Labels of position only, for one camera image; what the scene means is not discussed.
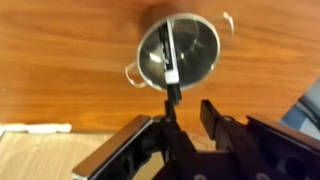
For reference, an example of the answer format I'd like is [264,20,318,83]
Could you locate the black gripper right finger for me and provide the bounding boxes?
[200,100,245,157]

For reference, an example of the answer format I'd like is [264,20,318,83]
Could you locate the brown wooden table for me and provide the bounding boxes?
[0,0,320,134]

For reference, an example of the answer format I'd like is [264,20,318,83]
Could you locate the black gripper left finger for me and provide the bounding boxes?
[160,100,196,160]

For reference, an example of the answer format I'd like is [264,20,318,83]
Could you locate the small steel pot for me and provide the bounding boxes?
[124,12,235,91]

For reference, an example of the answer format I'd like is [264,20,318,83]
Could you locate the black and white marker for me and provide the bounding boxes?
[158,20,182,105]

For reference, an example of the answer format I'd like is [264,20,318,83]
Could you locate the cardboard backdrop panel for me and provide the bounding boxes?
[0,130,214,180]

